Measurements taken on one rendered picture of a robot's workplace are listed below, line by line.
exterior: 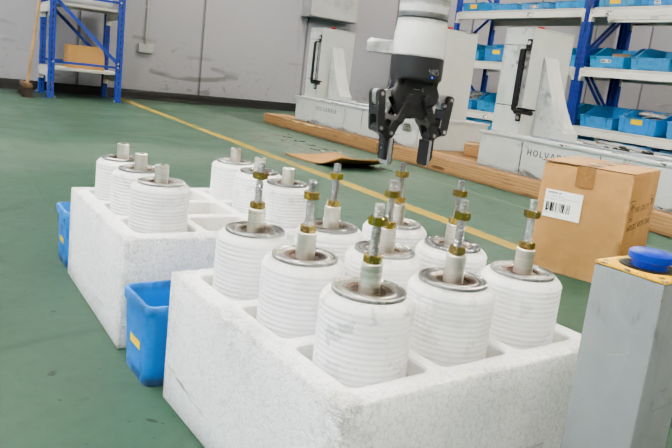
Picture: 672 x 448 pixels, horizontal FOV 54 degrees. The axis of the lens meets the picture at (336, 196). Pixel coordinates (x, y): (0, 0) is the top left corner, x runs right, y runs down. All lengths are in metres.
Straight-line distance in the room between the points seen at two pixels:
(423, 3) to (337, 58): 4.29
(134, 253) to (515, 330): 0.57
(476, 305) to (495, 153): 2.80
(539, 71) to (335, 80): 2.02
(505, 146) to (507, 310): 2.68
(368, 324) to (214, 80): 6.61
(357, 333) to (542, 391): 0.26
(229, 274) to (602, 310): 0.43
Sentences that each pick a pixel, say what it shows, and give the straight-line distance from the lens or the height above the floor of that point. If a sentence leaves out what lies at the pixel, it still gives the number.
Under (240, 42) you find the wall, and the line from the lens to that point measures 7.26.
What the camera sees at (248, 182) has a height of 0.24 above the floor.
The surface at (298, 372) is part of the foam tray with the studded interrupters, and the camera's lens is 0.65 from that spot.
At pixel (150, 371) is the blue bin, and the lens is 0.99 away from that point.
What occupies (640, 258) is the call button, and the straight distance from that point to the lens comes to 0.67.
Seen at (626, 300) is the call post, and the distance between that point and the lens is 0.67.
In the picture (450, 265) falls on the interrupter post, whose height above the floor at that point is 0.27.
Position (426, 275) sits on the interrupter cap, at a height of 0.25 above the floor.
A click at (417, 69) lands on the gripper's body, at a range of 0.93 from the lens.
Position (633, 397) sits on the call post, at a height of 0.20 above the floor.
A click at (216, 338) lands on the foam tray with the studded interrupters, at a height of 0.14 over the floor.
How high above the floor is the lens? 0.46
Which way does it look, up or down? 10 degrees down
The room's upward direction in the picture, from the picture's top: 7 degrees clockwise
